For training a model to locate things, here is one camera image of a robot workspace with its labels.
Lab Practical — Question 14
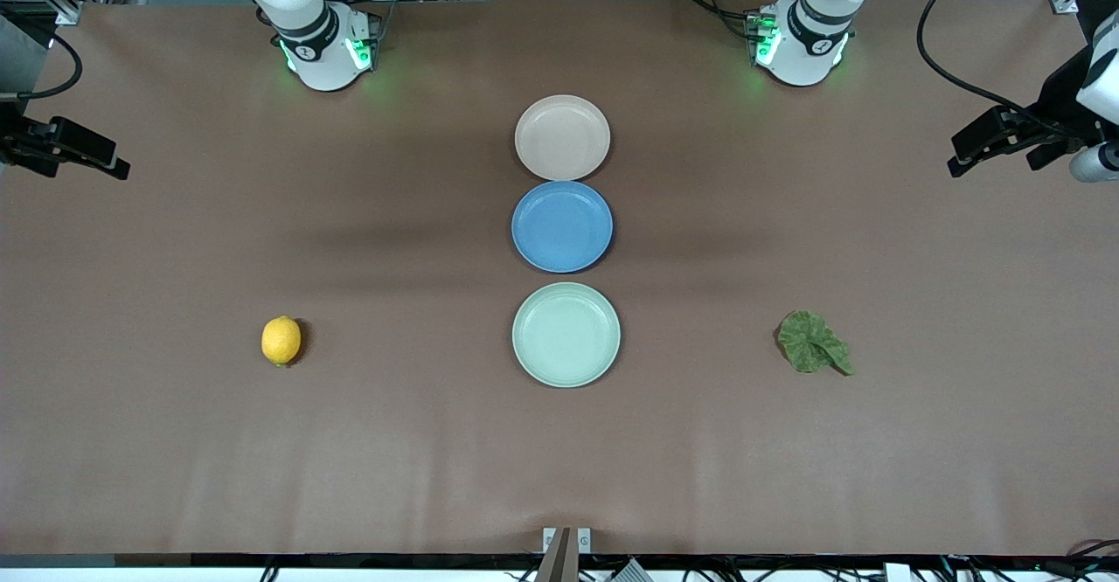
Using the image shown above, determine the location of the black cable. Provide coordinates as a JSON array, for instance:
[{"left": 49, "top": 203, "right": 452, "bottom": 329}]
[
  {"left": 916, "top": 0, "right": 1081, "bottom": 142},
  {"left": 16, "top": 31, "right": 84, "bottom": 100}
]

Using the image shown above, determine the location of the yellow lemon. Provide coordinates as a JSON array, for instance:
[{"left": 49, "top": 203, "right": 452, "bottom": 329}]
[{"left": 261, "top": 315, "right": 302, "bottom": 367}]

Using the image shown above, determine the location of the mint green plate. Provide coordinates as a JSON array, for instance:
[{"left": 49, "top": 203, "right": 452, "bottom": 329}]
[{"left": 511, "top": 281, "right": 622, "bottom": 389}]

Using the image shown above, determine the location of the green lettuce leaf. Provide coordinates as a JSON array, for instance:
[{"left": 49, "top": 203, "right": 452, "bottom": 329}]
[{"left": 776, "top": 309, "right": 854, "bottom": 377}]

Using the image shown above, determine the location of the blue plate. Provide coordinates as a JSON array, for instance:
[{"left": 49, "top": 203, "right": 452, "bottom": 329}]
[{"left": 511, "top": 180, "right": 615, "bottom": 274}]

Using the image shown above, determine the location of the metal table edge bracket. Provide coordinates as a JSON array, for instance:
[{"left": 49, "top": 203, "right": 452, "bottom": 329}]
[{"left": 542, "top": 527, "right": 593, "bottom": 557}]

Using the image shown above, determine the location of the beige plate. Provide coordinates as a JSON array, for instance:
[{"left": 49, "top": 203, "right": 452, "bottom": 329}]
[{"left": 514, "top": 94, "right": 611, "bottom": 181}]

